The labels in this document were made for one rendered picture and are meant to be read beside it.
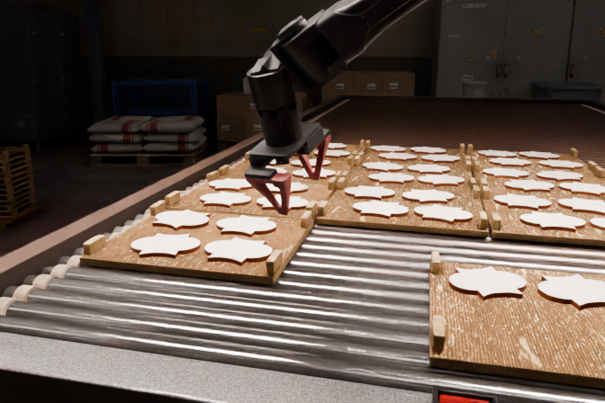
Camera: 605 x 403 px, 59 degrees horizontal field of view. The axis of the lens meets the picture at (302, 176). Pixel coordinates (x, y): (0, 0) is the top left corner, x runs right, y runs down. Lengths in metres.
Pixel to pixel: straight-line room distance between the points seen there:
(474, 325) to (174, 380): 0.45
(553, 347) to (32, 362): 0.74
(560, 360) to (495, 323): 0.11
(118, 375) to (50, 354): 0.13
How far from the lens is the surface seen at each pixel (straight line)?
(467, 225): 1.33
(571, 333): 0.91
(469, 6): 7.33
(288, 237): 1.20
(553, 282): 1.05
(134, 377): 0.80
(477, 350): 0.82
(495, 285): 1.00
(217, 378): 0.77
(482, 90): 6.47
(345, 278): 1.04
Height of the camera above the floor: 1.35
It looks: 13 degrees down
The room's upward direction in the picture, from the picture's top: straight up
